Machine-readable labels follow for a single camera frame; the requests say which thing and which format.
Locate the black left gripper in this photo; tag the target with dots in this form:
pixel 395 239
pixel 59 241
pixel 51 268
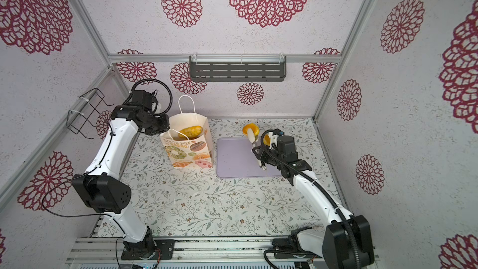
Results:
pixel 165 127

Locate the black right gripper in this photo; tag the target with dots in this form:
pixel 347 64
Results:
pixel 261 155

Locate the orange oval fake bread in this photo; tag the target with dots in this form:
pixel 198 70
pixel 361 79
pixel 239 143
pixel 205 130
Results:
pixel 267 140

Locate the round orange fake bun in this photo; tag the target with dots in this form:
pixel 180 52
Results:
pixel 253 127

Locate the orange fake croissant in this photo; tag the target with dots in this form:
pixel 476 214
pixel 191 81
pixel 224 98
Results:
pixel 192 132

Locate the printed paper bakery bag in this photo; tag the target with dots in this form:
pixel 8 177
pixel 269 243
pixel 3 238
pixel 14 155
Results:
pixel 188 153

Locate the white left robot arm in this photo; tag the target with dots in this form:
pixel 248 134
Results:
pixel 100 187

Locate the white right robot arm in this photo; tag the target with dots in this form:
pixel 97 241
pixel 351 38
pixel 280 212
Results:
pixel 346 242

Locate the lavender cutting board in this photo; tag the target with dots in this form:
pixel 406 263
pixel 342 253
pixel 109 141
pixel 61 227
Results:
pixel 236 160

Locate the black wire wall basket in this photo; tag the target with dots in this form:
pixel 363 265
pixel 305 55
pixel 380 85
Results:
pixel 83 118

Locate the grey wall shelf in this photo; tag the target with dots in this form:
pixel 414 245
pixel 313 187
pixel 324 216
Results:
pixel 237 70

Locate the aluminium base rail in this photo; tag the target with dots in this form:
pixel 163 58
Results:
pixel 192 253

